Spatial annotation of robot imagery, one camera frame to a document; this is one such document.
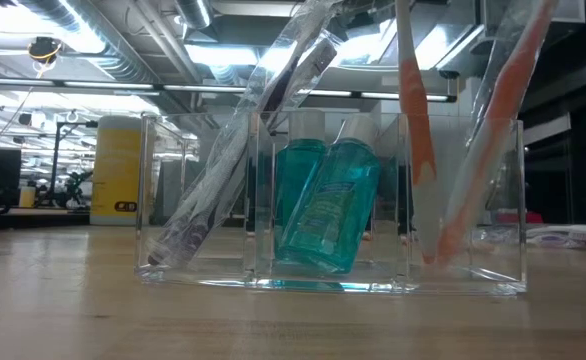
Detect black stand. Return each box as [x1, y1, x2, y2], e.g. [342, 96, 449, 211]
[47, 119, 99, 207]

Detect toothbrushes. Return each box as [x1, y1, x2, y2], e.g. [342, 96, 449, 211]
[525, 223, 586, 250]

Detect yellow black cable reel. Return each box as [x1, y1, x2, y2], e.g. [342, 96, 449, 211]
[26, 35, 64, 66]

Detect long ceiling light bar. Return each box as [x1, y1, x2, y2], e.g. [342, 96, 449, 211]
[0, 77, 162, 96]
[162, 83, 458, 104]

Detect red box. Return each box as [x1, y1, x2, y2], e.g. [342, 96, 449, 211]
[495, 209, 544, 225]

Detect background workbench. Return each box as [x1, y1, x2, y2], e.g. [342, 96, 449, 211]
[0, 207, 92, 226]

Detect background black robot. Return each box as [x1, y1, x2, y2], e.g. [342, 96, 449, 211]
[47, 169, 94, 209]

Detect clear acrylic organizer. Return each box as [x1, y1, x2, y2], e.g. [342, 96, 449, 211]
[133, 110, 528, 296]

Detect white vent box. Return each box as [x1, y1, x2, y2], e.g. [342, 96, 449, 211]
[552, 0, 586, 25]

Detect teal mouthwash bottle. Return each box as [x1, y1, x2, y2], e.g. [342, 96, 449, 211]
[275, 113, 383, 275]
[272, 108, 329, 261]

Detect orange white toothbrush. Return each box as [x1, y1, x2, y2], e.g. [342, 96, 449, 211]
[395, 0, 439, 266]

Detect ribbed metal duct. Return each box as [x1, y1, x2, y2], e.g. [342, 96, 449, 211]
[17, 0, 189, 114]

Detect yellow wipes canister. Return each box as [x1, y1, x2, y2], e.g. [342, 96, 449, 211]
[89, 114, 154, 226]

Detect small yellow container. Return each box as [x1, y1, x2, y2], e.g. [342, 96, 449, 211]
[18, 185, 37, 209]

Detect round metal duct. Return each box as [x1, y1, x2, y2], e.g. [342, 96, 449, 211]
[175, 0, 214, 30]

